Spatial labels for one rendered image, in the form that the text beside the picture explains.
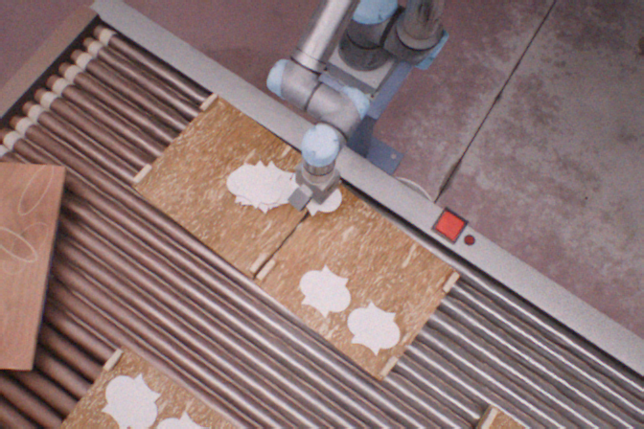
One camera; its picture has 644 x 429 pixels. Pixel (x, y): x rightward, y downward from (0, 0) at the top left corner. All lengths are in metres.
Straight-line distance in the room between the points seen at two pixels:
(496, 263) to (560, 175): 1.24
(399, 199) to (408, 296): 0.27
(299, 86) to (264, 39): 1.67
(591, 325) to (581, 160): 1.31
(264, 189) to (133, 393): 0.60
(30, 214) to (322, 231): 0.73
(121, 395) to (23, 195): 0.55
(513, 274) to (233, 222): 0.75
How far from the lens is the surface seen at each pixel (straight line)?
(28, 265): 1.81
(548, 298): 1.92
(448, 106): 3.07
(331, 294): 1.78
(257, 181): 1.83
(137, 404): 1.78
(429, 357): 1.81
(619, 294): 3.03
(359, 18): 1.83
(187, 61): 2.06
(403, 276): 1.81
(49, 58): 2.11
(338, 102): 1.48
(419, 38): 1.77
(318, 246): 1.81
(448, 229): 1.87
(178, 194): 1.88
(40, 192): 1.85
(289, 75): 1.50
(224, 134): 1.92
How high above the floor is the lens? 2.69
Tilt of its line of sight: 72 degrees down
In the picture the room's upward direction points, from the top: 9 degrees clockwise
